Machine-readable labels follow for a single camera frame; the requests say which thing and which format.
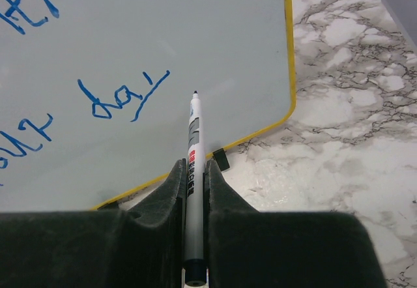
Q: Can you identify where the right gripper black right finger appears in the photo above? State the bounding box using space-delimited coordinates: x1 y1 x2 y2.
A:
206 161 386 287

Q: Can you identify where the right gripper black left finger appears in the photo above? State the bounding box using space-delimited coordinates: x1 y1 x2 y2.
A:
1 160 186 287

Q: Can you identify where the white whiteboard marker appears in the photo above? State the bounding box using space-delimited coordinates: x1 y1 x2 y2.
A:
184 91 207 287

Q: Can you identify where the yellow framed whiteboard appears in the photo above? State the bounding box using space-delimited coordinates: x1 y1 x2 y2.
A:
1 0 296 212

